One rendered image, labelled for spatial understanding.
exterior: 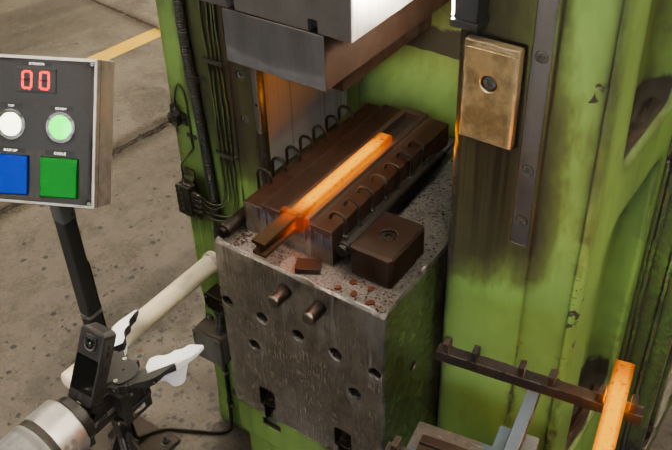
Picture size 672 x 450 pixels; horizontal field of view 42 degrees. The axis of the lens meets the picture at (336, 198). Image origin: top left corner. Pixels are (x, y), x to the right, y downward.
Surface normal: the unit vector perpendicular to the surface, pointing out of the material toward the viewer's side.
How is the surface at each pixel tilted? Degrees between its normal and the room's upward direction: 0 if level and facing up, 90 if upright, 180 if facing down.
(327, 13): 90
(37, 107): 60
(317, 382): 90
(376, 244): 0
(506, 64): 90
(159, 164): 0
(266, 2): 90
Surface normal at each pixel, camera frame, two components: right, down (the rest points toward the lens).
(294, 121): 0.82, 0.32
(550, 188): -0.57, 0.51
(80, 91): -0.16, 0.11
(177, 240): -0.03, -0.80
